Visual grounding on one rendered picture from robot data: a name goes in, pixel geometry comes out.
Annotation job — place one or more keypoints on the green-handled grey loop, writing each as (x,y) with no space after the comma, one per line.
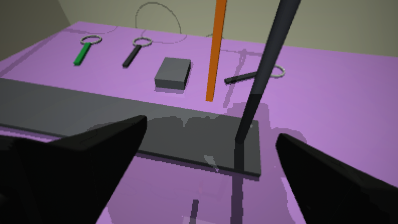
(81,55)

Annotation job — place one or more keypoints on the orange-brown long bar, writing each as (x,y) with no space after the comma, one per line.
(215,48)

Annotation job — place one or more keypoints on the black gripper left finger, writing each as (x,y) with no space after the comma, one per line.
(70,180)

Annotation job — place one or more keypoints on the dark grey loop with straight handle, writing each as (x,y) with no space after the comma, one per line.
(135,51)
(250,75)

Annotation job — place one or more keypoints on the dark grey square block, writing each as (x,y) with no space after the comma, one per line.
(173,73)

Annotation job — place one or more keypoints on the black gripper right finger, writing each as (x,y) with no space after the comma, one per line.
(329,191)

